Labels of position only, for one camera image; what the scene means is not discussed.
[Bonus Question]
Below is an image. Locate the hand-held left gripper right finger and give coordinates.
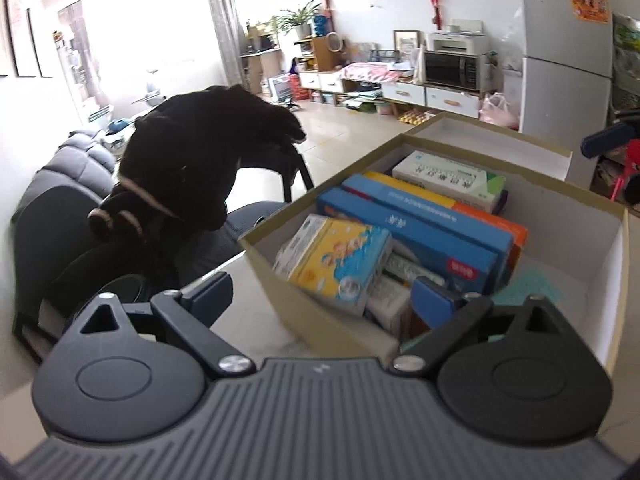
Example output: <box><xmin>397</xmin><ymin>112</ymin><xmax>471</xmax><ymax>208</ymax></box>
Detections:
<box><xmin>390</xmin><ymin>276</ymin><xmax>571</xmax><ymax>376</ymax></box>

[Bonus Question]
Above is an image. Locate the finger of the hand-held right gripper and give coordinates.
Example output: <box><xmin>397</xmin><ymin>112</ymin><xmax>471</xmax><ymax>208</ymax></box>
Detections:
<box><xmin>580</xmin><ymin>122</ymin><xmax>640</xmax><ymax>159</ymax></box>

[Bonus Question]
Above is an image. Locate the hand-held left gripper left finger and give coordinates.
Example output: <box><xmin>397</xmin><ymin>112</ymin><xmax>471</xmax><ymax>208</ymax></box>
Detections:
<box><xmin>72</xmin><ymin>272</ymin><xmax>257</xmax><ymax>378</ymax></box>

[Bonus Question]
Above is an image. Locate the long white box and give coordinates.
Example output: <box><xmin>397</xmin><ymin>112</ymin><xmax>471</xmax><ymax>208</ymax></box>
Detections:
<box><xmin>365</xmin><ymin>277</ymin><xmax>416</xmax><ymax>336</ymax></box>

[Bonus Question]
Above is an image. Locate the blue face mask box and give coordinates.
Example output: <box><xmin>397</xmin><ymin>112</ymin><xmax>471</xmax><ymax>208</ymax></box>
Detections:
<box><xmin>316</xmin><ymin>187</ymin><xmax>501</xmax><ymax>295</ymax></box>
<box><xmin>342</xmin><ymin>175</ymin><xmax>516</xmax><ymax>281</ymax></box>

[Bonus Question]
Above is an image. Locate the tan cardboard box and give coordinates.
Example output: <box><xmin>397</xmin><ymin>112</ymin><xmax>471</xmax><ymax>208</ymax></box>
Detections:
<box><xmin>237</xmin><ymin>132</ymin><xmax>630</xmax><ymax>376</ymax></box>

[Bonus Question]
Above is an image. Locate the white marble desktop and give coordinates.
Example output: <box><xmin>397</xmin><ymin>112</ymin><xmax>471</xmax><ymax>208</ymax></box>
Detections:
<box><xmin>0</xmin><ymin>255</ymin><xmax>401</xmax><ymax>411</ymax></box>

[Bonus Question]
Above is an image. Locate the white refrigerator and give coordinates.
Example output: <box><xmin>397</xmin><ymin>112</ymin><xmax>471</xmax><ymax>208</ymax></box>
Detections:
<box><xmin>517</xmin><ymin>0</ymin><xmax>616</xmax><ymax>136</ymax></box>

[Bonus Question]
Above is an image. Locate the teal paper sheet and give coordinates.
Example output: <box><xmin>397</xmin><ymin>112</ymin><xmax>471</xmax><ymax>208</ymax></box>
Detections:
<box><xmin>505</xmin><ymin>267</ymin><xmax>556</xmax><ymax>306</ymax></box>

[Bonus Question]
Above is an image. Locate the yellow and orange box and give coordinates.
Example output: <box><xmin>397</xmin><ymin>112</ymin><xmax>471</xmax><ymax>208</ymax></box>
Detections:
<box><xmin>362</xmin><ymin>170</ymin><xmax>529</xmax><ymax>271</ymax></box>

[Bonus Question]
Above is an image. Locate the yellow cartoon-print box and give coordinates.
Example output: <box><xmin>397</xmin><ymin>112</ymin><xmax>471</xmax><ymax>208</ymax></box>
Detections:
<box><xmin>274</xmin><ymin>214</ymin><xmax>394</xmax><ymax>317</ymax></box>

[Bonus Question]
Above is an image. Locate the pink plastic bag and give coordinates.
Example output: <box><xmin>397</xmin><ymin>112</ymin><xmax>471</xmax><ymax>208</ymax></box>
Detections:
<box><xmin>479</xmin><ymin>92</ymin><xmax>519</xmax><ymax>129</ymax></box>

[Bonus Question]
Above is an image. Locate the white box green corner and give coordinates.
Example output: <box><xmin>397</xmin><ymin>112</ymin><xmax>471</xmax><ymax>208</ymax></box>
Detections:
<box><xmin>392</xmin><ymin>150</ymin><xmax>507</xmax><ymax>214</ymax></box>

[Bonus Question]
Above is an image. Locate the orange fridge poster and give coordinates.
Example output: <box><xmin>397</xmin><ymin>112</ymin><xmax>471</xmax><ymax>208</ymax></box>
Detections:
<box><xmin>567</xmin><ymin>0</ymin><xmax>611</xmax><ymax>24</ymax></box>

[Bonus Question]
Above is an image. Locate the black plush toy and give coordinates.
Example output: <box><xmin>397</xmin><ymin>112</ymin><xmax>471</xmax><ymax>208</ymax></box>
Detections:
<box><xmin>87</xmin><ymin>85</ymin><xmax>307</xmax><ymax>241</ymax></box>

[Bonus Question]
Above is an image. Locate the black metal chair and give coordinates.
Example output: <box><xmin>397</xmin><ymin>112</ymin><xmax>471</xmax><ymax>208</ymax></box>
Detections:
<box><xmin>240</xmin><ymin>145</ymin><xmax>316</xmax><ymax>206</ymax></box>

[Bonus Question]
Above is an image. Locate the black microwave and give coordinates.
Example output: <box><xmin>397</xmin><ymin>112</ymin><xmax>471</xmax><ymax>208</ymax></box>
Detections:
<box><xmin>424</xmin><ymin>50</ymin><xmax>484</xmax><ymax>91</ymax></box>

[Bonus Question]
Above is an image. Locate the white printer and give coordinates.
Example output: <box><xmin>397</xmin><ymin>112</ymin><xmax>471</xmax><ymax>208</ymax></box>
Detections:
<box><xmin>427</xmin><ymin>20</ymin><xmax>491</xmax><ymax>54</ymax></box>

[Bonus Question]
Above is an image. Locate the white TV cabinet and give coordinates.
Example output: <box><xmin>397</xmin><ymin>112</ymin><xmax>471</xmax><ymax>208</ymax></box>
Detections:
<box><xmin>297</xmin><ymin>67</ymin><xmax>489</xmax><ymax>119</ymax></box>

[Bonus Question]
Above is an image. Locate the pink cloth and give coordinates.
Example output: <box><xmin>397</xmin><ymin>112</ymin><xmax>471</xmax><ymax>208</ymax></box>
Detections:
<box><xmin>340</xmin><ymin>62</ymin><xmax>416</xmax><ymax>84</ymax></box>

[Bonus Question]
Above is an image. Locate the wooden computer desk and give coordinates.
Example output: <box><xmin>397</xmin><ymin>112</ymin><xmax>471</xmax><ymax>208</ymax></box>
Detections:
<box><xmin>240</xmin><ymin>47</ymin><xmax>281</xmax><ymax>96</ymax></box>

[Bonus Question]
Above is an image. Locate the wooden shelf unit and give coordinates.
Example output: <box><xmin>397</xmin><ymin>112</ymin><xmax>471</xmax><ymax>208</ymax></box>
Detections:
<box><xmin>295</xmin><ymin>35</ymin><xmax>346</xmax><ymax>74</ymax></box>

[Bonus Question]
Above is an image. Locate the white bookshelf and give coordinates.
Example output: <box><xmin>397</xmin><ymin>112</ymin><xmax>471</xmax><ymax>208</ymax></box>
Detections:
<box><xmin>55</xmin><ymin>30</ymin><xmax>101</xmax><ymax>116</ymax></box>

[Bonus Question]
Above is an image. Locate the grey curtain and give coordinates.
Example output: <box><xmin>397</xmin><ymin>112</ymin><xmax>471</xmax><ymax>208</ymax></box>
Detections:
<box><xmin>202</xmin><ymin>0</ymin><xmax>246</xmax><ymax>89</ymax></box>

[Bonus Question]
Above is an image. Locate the potted plant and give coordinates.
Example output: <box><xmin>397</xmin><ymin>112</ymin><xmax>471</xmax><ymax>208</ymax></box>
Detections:
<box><xmin>272</xmin><ymin>0</ymin><xmax>324</xmax><ymax>39</ymax></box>

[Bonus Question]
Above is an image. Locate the standing photo frame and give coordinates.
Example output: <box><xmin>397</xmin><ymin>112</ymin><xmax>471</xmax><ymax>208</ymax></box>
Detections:
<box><xmin>393</xmin><ymin>30</ymin><xmax>421</xmax><ymax>59</ymax></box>

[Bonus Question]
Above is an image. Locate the pink-print framed wall picture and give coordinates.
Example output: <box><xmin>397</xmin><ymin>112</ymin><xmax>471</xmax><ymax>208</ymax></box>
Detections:
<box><xmin>2</xmin><ymin>0</ymin><xmax>24</xmax><ymax>79</ymax></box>

